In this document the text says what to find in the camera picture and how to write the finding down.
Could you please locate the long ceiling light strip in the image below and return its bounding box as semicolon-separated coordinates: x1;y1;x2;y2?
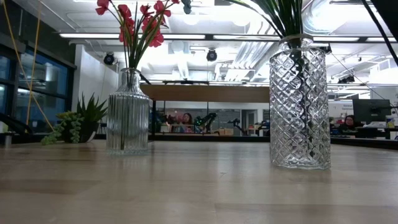
58;32;398;44

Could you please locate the diamond-pattern clear glass vase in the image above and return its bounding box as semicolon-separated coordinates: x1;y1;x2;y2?
269;33;332;170

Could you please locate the silver metal post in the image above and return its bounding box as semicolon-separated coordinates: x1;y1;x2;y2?
3;131;14;149

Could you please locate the yellow cord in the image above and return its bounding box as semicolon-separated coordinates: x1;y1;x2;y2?
1;0;54;131
25;2;42;126

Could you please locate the ribbed clear glass vase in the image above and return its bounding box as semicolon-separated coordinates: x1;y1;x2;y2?
106;67;150;156

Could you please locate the blue artificial flower bunch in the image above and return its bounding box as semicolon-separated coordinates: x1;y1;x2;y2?
182;0;313;159

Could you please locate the person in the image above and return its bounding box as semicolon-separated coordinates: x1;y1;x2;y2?
179;112;194;134
339;114;358;131

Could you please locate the black diagonal frame brace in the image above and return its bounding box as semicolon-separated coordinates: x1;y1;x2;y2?
0;111;32;134

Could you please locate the red artificial flower bunch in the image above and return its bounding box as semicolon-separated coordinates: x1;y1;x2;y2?
95;0;182;152

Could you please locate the potted artificial succulent plant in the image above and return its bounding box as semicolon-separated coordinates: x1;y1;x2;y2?
40;91;109;146

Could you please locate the black computer monitor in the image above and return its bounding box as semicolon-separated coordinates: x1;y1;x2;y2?
353;98;392;124

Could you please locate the black office desk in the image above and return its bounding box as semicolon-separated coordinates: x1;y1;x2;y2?
357;125;398;140

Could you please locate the silver ceiling air duct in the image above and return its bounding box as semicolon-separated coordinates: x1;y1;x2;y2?
217;0;346;82

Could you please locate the black table edge rail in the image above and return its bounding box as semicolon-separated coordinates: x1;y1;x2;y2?
12;132;398;151

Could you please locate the round white ceiling lamp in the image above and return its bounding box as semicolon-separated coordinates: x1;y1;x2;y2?
182;14;200;26

